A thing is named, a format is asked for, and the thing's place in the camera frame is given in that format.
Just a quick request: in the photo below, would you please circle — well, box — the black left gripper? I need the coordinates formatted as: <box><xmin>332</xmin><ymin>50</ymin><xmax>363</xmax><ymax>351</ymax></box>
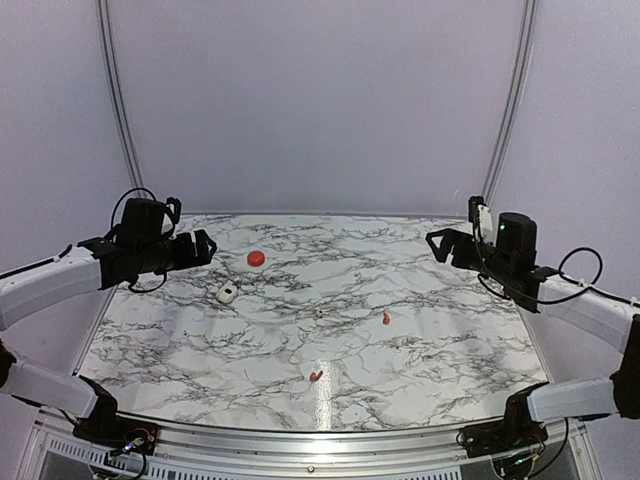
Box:
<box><xmin>136</xmin><ymin>228</ymin><xmax>216</xmax><ymax>274</ymax></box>

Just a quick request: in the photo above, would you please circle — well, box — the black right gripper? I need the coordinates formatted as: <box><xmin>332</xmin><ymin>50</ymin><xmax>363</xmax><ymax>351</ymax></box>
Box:
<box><xmin>425</xmin><ymin>229</ymin><xmax>514</xmax><ymax>284</ymax></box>

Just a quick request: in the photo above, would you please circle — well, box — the white earbud charging case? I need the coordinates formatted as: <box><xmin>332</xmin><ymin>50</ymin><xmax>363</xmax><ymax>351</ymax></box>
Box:
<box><xmin>216</xmin><ymin>283</ymin><xmax>238</xmax><ymax>305</ymax></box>

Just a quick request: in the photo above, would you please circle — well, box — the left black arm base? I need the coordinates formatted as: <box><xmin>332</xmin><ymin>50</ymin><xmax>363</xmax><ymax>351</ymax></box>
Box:
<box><xmin>73</xmin><ymin>395</ymin><xmax>159</xmax><ymax>455</ymax></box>

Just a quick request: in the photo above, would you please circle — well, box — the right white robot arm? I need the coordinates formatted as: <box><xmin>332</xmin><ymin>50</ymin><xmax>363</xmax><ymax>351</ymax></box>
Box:
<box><xmin>425</xmin><ymin>203</ymin><xmax>639</xmax><ymax>448</ymax></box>

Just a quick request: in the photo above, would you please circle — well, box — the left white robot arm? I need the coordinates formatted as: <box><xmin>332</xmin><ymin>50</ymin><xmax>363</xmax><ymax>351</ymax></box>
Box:
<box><xmin>1</xmin><ymin>196</ymin><xmax>217</xmax><ymax>445</ymax></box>

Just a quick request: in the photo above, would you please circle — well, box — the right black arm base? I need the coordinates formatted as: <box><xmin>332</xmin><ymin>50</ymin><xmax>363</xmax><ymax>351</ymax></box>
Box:
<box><xmin>456</xmin><ymin>393</ymin><xmax>548</xmax><ymax>458</ymax></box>

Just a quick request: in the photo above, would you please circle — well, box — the red bottle cap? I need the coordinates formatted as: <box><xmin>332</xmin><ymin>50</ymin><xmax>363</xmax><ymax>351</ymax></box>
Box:
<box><xmin>247</xmin><ymin>251</ymin><xmax>266</xmax><ymax>267</ymax></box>

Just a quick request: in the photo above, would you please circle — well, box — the red ear hook front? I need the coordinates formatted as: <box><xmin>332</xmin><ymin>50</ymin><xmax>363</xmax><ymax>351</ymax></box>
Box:
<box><xmin>309</xmin><ymin>371</ymin><xmax>323</xmax><ymax>383</ymax></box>

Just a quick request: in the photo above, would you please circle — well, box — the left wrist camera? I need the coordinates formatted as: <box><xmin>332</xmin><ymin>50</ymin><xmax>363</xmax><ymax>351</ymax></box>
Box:
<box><xmin>161</xmin><ymin>197</ymin><xmax>182</xmax><ymax>237</ymax></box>

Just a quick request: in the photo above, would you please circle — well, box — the right aluminium frame post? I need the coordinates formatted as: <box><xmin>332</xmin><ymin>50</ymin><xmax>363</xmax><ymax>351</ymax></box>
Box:
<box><xmin>482</xmin><ymin>0</ymin><xmax>539</xmax><ymax>203</ymax></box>

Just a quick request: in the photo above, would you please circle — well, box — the aluminium frame post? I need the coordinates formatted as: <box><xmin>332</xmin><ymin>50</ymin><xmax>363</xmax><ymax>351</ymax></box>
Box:
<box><xmin>482</xmin><ymin>0</ymin><xmax>539</xmax><ymax>203</ymax></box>
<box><xmin>95</xmin><ymin>0</ymin><xmax>144</xmax><ymax>187</ymax></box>

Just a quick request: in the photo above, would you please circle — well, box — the front aluminium rail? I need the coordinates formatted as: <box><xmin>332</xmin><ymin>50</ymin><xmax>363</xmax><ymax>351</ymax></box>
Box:
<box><xmin>16</xmin><ymin>410</ymin><xmax>603</xmax><ymax>479</ymax></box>

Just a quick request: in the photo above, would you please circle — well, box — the left aluminium frame post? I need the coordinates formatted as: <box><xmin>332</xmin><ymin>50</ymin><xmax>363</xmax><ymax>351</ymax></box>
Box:
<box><xmin>95</xmin><ymin>0</ymin><xmax>144</xmax><ymax>187</ymax></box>

